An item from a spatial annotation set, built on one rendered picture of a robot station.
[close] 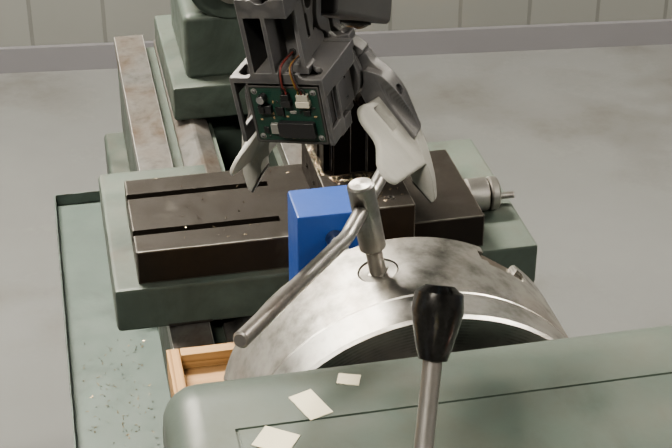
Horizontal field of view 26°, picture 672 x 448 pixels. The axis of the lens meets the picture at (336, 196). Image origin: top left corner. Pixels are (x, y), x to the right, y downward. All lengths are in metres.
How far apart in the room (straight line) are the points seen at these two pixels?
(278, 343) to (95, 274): 1.34
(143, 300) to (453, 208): 0.40
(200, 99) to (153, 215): 0.48
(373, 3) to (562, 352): 0.29
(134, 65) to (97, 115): 1.81
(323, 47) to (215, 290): 0.78
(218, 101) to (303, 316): 1.11
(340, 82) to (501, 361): 0.23
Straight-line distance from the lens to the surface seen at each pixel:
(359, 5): 1.06
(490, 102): 4.32
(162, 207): 1.83
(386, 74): 1.04
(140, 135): 2.24
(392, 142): 1.05
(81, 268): 2.53
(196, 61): 2.27
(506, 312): 1.17
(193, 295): 1.77
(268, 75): 1.00
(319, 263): 1.07
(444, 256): 1.22
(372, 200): 1.15
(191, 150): 2.19
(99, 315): 2.41
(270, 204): 1.82
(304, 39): 1.00
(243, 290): 1.77
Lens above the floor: 1.88
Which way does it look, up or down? 30 degrees down
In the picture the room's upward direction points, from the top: straight up
